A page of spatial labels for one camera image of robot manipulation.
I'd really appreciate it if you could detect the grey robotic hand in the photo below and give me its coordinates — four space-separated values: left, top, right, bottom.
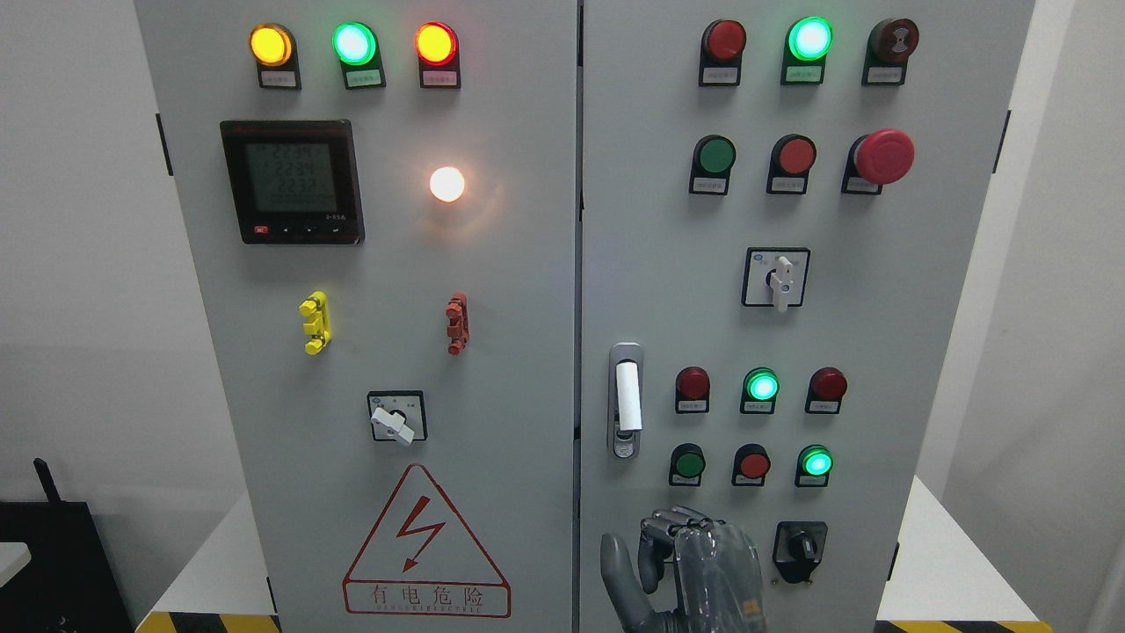
601 506 767 632

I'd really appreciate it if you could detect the silver door handle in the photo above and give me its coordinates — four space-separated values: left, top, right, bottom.
608 342 644 458

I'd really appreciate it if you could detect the grey right cabinet door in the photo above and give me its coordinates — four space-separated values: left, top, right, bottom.
578 1 1035 632

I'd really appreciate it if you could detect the grey cabinet door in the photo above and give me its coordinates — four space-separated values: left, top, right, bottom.
578 1 1035 632
136 1 578 632

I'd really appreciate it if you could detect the grey left cabinet door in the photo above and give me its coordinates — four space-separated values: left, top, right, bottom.
136 1 578 632

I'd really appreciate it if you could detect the red push button lower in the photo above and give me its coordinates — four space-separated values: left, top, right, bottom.
730 442 772 486

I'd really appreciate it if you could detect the red push button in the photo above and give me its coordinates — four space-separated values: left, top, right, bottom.
766 134 818 195
730 442 772 486

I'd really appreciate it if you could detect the green push button lower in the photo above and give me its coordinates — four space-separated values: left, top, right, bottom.
668 442 707 486

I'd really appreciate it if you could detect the green push button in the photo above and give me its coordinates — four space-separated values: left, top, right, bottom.
689 134 737 195
668 442 707 486

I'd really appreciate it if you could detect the green lit indicator lower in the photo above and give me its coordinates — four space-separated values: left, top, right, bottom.
795 444 833 488

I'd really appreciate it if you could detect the red indicator light middle left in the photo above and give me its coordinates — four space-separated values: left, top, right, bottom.
675 367 711 414

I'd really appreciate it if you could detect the red indicator light middle right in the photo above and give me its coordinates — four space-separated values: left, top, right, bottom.
804 367 848 414

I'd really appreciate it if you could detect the white platform with hazard stripes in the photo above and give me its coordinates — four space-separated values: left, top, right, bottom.
138 481 1051 632

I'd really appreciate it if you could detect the red electric hazard warning sticker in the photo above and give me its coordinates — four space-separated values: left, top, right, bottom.
343 463 512 618

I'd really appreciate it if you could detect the red terminal connector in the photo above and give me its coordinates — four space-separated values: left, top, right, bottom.
446 292 470 356

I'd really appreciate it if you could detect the green push button upper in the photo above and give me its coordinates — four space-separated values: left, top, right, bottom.
689 134 737 195

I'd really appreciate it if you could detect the red push button upper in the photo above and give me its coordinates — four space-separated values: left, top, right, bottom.
766 134 818 195

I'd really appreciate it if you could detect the red emergency stop button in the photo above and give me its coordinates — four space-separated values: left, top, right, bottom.
842 127 915 195

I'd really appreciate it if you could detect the white lit indicator light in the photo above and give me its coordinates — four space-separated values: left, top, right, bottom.
429 168 466 204

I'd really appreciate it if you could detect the yellow terminal connector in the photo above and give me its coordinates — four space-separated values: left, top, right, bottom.
298 291 332 356

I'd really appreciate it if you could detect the red indicator light top right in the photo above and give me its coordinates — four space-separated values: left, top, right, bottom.
698 19 747 87

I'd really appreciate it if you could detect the green lit indicator top right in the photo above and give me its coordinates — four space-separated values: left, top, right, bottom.
780 16 833 85

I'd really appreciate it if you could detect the dark red buzzer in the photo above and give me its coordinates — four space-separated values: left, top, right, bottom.
861 18 920 85

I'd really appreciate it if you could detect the black digital power meter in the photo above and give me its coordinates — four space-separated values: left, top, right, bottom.
221 119 365 245

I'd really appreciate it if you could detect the red lit indicator light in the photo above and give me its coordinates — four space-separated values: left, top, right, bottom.
415 21 461 89

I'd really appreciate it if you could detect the black box with antenna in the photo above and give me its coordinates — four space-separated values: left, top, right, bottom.
1 458 134 632

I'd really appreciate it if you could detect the green indicator light top left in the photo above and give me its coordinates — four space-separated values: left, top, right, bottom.
332 21 386 90

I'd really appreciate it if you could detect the yellow indicator light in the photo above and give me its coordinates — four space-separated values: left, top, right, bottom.
248 22 302 90

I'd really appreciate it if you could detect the black rotary selector switch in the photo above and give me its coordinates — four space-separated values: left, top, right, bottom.
773 519 828 584

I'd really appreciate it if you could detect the white rotary switch upper right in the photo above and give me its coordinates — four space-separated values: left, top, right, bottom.
743 247 811 313

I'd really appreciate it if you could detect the white rotary switch left door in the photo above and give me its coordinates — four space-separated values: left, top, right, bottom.
367 391 428 446

